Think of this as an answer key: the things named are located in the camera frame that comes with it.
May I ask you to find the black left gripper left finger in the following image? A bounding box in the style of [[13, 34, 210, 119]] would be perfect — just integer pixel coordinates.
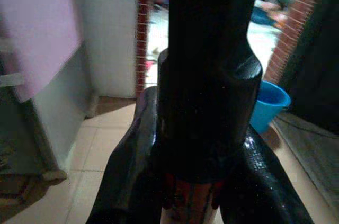
[[86, 86, 170, 224]]

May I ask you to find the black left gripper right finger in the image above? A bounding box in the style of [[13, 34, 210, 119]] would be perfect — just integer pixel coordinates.
[[219, 124, 315, 224]]

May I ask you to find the black broom handle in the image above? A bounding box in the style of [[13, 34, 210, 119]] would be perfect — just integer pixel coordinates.
[[152, 0, 263, 224]]

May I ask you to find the blue plastic bucket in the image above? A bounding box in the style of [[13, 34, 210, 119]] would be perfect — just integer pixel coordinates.
[[249, 80, 291, 135]]

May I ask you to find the white appliance cabinet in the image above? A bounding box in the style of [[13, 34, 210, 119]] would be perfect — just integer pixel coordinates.
[[75, 0, 139, 99]]

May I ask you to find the red brick door pillar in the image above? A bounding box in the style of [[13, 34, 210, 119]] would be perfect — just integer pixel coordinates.
[[135, 0, 154, 95], [264, 0, 325, 86]]

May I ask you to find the pink hanging cloth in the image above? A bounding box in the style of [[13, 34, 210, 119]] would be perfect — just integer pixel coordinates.
[[0, 0, 83, 103]]

